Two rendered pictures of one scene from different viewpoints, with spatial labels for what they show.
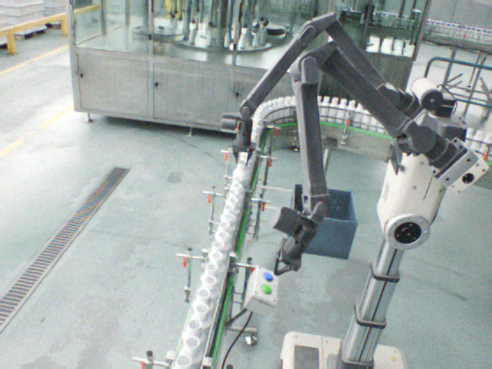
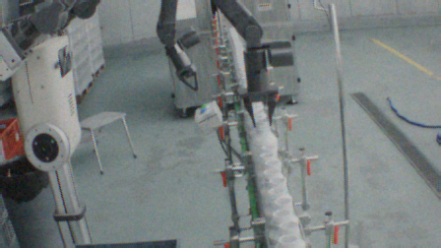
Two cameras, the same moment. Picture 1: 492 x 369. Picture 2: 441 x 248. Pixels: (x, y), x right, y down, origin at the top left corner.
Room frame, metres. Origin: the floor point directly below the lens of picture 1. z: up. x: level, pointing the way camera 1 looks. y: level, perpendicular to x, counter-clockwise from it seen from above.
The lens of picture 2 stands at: (3.23, -0.18, 1.66)
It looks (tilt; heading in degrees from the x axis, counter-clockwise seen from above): 16 degrees down; 177
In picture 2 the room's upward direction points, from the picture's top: 8 degrees counter-clockwise
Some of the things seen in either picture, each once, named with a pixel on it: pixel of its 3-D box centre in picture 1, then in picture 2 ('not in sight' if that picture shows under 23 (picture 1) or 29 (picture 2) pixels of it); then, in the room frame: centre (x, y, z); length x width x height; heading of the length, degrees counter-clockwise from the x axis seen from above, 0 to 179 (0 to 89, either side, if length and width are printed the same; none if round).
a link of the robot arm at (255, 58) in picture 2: (244, 125); (257, 58); (1.69, 0.02, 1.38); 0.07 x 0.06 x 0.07; 86
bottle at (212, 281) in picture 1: (208, 300); not in sight; (0.98, 0.06, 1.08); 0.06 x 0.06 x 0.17
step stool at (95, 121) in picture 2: not in sight; (94, 140); (-2.02, -1.05, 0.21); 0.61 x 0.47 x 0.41; 49
